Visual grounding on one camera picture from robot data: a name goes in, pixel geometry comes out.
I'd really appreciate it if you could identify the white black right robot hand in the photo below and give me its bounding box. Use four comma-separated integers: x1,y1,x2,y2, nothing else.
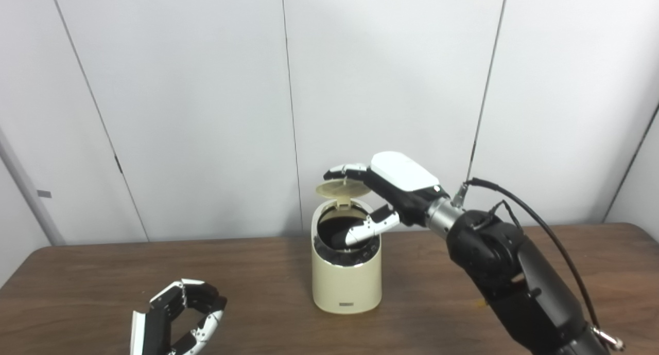
323,151,448,247

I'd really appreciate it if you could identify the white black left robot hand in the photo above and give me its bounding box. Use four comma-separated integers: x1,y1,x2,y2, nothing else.
130,278,228,355

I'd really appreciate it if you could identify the cream round bin lid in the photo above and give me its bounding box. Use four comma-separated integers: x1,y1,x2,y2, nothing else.
315,177,372,207

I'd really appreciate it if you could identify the black bin liner bag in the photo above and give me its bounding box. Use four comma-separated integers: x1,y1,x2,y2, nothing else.
315,211,380,267

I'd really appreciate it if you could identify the cream-colored small trash bin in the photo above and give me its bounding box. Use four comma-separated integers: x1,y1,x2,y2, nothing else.
311,177,383,314

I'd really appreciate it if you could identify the gray wall corner post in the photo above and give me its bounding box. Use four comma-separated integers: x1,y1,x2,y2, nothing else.
0,129,66,246

